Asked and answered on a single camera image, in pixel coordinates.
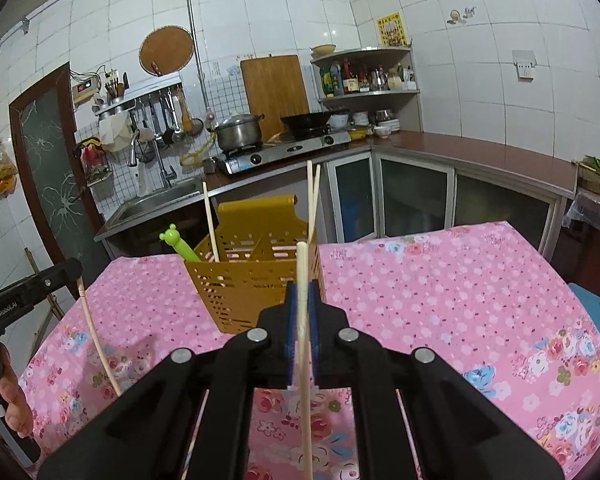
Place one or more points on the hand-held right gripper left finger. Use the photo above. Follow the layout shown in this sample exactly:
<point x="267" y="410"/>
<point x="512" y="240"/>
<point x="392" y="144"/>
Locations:
<point x="291" y="345"/>

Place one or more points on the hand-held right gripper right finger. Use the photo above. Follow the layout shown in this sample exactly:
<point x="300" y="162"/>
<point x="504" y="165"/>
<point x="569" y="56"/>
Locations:
<point x="316" y="345"/>

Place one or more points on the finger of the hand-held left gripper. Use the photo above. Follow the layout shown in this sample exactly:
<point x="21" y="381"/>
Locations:
<point x="60" y="271"/>

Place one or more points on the yellow perforated utensil holder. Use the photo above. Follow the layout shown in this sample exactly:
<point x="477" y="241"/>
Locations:
<point x="240" y="305"/>

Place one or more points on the light wooden chopstick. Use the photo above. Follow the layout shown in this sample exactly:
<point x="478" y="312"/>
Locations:
<point x="209" y="220"/>
<point x="302" y="270"/>
<point x="316" y="195"/>
<point x="97" y="345"/>
<point x="310" y="195"/>

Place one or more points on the person's left hand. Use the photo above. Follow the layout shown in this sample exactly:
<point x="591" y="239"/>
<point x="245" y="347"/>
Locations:
<point x="16" y="395"/>

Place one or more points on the wooden stick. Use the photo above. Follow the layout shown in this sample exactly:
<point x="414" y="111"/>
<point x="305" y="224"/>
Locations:
<point x="42" y="285"/>

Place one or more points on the dark wooden glass door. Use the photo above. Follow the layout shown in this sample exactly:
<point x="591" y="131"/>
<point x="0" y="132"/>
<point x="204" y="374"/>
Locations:
<point x="45" y="160"/>

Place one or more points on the orange plastic bag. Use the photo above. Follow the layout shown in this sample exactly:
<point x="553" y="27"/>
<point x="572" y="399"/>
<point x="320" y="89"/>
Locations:
<point x="2" y="172"/>

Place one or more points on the steel sink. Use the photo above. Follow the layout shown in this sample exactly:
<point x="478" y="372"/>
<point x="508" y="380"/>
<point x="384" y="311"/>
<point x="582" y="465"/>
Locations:
<point x="155" y="202"/>

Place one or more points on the pink floral tablecloth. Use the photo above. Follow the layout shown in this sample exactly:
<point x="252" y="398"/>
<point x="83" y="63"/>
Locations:
<point x="430" y="285"/>

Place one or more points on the steel faucet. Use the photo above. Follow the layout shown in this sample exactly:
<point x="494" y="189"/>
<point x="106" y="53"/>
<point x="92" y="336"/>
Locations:
<point x="165" y="170"/>

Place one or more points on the white hanging cloth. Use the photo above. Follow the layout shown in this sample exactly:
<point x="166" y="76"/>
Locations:
<point x="115" y="132"/>

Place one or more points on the small steel cup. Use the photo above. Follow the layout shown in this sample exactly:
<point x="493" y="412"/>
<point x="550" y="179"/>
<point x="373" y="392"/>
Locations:
<point x="210" y="166"/>

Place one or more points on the row of hanging ladles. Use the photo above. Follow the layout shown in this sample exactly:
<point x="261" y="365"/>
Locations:
<point x="167" y="120"/>

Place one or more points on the cup of dark chopsticks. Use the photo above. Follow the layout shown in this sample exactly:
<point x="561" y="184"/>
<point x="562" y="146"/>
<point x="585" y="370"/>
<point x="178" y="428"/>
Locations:
<point x="115" y="89"/>

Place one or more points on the steel gas stove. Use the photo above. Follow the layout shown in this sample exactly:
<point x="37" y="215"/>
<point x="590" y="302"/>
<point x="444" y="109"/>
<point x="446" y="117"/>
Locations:
<point x="290" y="152"/>

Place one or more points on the steel utensil rack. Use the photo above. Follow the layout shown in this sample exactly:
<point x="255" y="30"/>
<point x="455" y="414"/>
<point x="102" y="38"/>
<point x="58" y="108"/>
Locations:
<point x="140" y="92"/>

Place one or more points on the steel pot with lid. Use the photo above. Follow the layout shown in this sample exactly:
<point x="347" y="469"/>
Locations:
<point x="239" y="132"/>

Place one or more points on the black wok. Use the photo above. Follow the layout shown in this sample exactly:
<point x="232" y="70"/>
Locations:
<point x="307" y="121"/>

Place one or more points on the stack of white bowls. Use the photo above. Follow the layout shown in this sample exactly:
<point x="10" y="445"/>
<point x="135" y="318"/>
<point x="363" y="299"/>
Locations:
<point x="387" y="122"/>

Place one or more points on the round bamboo tray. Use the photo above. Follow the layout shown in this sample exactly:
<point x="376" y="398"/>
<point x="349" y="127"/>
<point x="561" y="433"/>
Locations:
<point x="166" y="51"/>

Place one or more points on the kitchen counter with cabinets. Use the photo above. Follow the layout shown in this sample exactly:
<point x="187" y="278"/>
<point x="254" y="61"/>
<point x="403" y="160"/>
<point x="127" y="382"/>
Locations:
<point x="480" y="155"/>

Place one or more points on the wooden cutting board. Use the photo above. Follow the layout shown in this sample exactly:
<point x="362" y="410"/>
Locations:
<point x="275" y="90"/>

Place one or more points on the row of condiment bottles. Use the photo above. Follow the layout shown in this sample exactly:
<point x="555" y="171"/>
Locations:
<point x="360" y="77"/>

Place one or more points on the blue stool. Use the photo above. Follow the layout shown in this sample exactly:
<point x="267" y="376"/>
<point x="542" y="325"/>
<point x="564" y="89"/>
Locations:
<point x="590" y="310"/>

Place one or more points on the beige bowl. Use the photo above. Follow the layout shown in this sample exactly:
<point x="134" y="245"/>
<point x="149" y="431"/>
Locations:
<point x="324" y="50"/>

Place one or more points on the steel corner shelf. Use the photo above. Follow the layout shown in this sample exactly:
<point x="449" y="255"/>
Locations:
<point x="370" y="52"/>

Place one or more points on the clear plastic sheet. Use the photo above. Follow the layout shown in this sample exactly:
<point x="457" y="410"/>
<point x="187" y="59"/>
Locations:
<point x="592" y="212"/>

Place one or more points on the grey wall pipe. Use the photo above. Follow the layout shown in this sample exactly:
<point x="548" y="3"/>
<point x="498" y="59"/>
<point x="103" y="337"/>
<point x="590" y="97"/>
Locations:
<point x="196" y="35"/>

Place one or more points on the yellow wall sticker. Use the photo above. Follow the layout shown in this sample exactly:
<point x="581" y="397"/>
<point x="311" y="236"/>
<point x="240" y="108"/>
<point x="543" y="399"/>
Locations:
<point x="391" y="30"/>

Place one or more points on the white wall socket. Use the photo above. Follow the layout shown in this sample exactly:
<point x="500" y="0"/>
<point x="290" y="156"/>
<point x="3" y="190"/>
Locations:
<point x="524" y="65"/>

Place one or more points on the decorative wall hooks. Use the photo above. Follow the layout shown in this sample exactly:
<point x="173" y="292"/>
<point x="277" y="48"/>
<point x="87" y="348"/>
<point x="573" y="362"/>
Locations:
<point x="461" y="14"/>

